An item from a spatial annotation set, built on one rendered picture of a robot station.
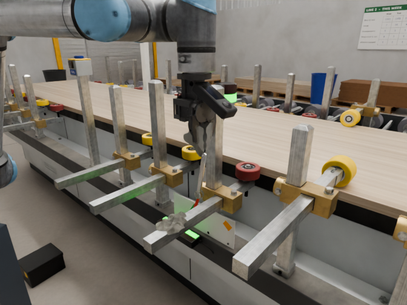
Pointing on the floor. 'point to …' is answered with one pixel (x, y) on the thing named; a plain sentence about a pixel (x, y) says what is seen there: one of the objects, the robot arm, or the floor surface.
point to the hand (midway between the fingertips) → (203, 152)
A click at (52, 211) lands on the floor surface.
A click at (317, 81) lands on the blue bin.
